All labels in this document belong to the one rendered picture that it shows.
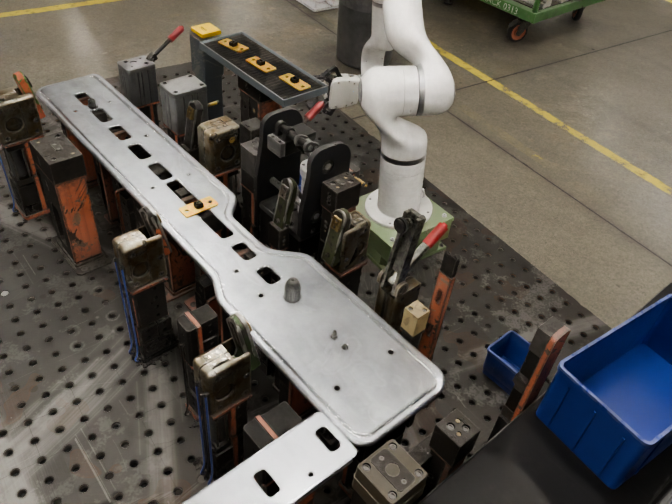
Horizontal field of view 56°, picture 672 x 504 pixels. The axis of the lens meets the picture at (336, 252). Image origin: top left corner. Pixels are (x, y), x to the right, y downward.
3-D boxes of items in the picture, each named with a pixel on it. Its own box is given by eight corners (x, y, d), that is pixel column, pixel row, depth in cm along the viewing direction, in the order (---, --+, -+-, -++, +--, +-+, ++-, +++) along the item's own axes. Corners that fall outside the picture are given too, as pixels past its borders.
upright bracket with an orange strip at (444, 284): (398, 418, 139) (443, 251, 106) (402, 415, 140) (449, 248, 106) (408, 427, 137) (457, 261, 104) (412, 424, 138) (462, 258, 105)
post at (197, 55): (196, 165, 203) (187, 33, 174) (216, 157, 207) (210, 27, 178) (209, 176, 200) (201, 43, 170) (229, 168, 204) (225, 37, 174)
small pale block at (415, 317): (377, 420, 138) (404, 307, 114) (389, 412, 140) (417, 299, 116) (388, 431, 136) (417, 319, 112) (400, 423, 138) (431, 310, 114)
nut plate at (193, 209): (186, 218, 137) (186, 214, 136) (177, 209, 139) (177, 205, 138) (219, 205, 141) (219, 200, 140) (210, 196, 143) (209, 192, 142)
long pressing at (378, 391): (22, 93, 172) (20, 88, 171) (100, 74, 184) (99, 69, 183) (359, 456, 99) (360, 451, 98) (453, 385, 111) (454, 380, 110)
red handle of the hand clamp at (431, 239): (380, 276, 119) (436, 215, 120) (383, 280, 121) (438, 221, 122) (396, 289, 117) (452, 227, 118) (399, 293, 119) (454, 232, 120)
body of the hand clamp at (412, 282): (357, 387, 144) (377, 278, 121) (379, 373, 148) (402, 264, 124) (375, 405, 141) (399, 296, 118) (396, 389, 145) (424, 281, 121)
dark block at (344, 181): (309, 316, 159) (321, 181, 131) (330, 304, 163) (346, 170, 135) (322, 328, 156) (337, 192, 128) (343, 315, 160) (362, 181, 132)
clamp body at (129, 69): (127, 167, 199) (109, 60, 175) (159, 156, 205) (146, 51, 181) (141, 182, 194) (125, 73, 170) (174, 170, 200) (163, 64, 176)
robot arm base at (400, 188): (411, 182, 187) (416, 128, 175) (444, 218, 175) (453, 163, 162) (353, 198, 181) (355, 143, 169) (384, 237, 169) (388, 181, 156)
